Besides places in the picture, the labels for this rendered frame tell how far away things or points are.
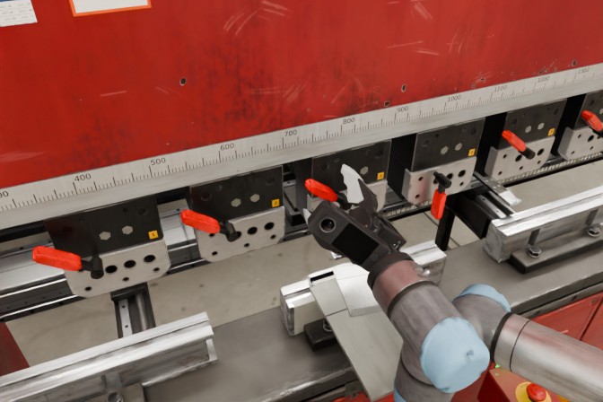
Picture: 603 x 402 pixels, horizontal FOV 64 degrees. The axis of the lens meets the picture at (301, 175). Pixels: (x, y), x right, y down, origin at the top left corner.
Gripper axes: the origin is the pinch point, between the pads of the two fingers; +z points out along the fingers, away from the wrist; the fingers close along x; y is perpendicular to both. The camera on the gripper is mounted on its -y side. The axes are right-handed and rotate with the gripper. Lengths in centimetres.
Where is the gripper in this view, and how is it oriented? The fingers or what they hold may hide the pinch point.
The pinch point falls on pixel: (323, 188)
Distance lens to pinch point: 79.6
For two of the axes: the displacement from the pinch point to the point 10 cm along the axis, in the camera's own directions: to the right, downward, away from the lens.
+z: -3.8, -5.4, 7.5
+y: 6.6, 4.0, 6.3
